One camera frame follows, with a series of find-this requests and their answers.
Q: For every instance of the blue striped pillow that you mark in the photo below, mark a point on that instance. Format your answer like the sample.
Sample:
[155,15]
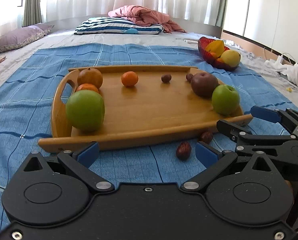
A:
[108,25]

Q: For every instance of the pink crumpled quilt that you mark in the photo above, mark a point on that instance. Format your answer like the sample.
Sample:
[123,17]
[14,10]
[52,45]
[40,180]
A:
[144,16]

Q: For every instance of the yellow starfruit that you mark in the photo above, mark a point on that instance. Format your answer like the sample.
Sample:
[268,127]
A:
[216,46]

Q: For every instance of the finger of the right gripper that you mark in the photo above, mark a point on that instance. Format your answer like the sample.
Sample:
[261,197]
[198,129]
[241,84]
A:
[248,143]
[287,118]

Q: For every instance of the green apple left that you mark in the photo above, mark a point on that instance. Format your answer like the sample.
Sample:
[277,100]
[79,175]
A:
[85,110]

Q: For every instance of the red jujube near handle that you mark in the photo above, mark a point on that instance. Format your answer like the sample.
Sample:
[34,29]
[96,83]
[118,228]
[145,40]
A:
[189,77]

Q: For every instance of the purple pillow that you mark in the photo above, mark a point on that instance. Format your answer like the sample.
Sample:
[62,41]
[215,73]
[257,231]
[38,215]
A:
[21,37]

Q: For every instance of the yellow pear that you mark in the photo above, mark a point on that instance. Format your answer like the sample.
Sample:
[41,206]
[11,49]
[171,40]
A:
[231,58]

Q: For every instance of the small tangerine by apple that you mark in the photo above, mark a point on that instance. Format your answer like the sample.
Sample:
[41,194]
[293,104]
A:
[87,86]

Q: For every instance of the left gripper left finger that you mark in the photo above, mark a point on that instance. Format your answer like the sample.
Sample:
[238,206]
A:
[51,190]

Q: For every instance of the wooden serving tray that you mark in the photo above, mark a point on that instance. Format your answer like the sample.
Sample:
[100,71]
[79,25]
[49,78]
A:
[151,112]

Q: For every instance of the dark red apple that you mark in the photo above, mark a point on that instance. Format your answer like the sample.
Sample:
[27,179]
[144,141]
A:
[203,84]

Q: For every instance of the green apple right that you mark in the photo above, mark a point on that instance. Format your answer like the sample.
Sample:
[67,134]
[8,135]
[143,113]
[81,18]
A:
[225,99]

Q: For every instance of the red jujube on blanket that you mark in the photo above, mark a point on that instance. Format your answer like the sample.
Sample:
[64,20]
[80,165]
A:
[183,151]

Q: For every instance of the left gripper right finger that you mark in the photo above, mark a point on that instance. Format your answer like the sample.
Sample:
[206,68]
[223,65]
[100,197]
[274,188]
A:
[255,196]

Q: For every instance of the green drape curtain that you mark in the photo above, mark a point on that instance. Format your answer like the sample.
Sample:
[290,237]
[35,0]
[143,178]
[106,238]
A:
[32,13]

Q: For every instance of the green apple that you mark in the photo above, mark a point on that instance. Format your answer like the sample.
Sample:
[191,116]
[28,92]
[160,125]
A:
[225,99]
[85,110]

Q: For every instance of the white clothes right side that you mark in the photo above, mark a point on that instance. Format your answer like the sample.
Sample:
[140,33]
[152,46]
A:
[286,70]

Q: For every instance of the red jujube on tray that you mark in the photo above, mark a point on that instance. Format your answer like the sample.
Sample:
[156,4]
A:
[166,78]

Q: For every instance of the grey bed sheet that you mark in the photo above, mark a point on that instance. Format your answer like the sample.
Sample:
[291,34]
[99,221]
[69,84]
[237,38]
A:
[264,62]

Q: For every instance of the small orange tangerine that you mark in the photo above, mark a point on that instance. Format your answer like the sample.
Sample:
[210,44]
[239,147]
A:
[129,79]

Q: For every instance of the large brownish orange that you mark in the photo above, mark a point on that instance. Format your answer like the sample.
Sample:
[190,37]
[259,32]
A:
[91,76]

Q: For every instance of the red glass fruit bowl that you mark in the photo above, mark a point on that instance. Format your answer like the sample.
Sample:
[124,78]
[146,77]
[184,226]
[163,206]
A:
[202,43]

